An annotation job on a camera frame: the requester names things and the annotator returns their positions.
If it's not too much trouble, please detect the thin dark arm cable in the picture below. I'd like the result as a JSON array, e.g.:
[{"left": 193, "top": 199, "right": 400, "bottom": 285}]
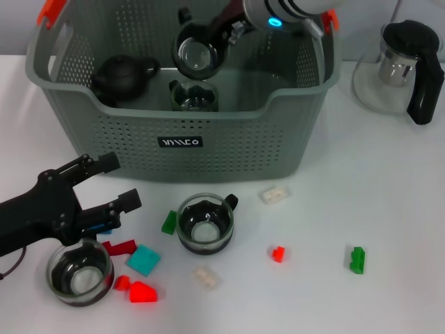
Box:
[{"left": 0, "top": 245, "right": 28, "bottom": 280}]

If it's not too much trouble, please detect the grey perforated storage bin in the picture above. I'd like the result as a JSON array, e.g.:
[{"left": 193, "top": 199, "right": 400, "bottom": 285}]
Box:
[{"left": 26, "top": 0, "right": 343, "bottom": 184}]

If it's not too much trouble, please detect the dark red curved brick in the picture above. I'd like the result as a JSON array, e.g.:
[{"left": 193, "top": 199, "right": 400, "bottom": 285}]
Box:
[{"left": 102, "top": 239, "right": 137, "bottom": 257}]

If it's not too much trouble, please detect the green stepped brick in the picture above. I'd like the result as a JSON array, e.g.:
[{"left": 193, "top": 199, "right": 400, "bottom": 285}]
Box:
[{"left": 348, "top": 246, "right": 368, "bottom": 276}]

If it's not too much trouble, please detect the white brick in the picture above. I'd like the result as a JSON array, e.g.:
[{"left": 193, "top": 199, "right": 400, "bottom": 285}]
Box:
[
  {"left": 260, "top": 186, "right": 291, "bottom": 205},
  {"left": 191, "top": 266, "right": 222, "bottom": 290}
]

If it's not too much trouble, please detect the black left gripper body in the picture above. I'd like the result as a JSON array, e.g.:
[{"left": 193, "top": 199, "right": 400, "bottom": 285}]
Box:
[{"left": 0, "top": 168, "right": 83, "bottom": 258}]

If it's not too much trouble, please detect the teal square brick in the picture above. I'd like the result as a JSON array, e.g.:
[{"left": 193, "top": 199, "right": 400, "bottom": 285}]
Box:
[{"left": 125, "top": 244, "right": 162, "bottom": 278}]

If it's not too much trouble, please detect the green flat brick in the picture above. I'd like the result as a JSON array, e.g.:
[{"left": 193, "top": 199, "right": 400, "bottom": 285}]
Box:
[{"left": 161, "top": 210, "right": 177, "bottom": 236}]

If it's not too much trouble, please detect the red slope brick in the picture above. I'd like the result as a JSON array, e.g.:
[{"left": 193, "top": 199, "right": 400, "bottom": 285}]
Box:
[{"left": 129, "top": 280, "right": 158, "bottom": 304}]

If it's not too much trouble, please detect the glass teacup black sleeve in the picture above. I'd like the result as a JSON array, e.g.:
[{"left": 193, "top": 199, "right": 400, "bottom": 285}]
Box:
[
  {"left": 47, "top": 238, "right": 115, "bottom": 308},
  {"left": 171, "top": 7, "right": 229, "bottom": 80},
  {"left": 176, "top": 193, "right": 240, "bottom": 256},
  {"left": 168, "top": 79, "right": 220, "bottom": 113}
]

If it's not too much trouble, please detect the glass pitcher black handle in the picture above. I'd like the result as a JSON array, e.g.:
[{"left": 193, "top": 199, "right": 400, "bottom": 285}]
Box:
[{"left": 351, "top": 19, "right": 445, "bottom": 126}]

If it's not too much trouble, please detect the black clay teapot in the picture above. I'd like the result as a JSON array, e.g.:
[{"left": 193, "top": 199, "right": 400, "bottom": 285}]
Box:
[{"left": 90, "top": 54, "right": 160, "bottom": 102}]

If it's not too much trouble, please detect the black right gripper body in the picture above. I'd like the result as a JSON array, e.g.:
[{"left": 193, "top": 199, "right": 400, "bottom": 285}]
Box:
[{"left": 206, "top": 0, "right": 250, "bottom": 47}]

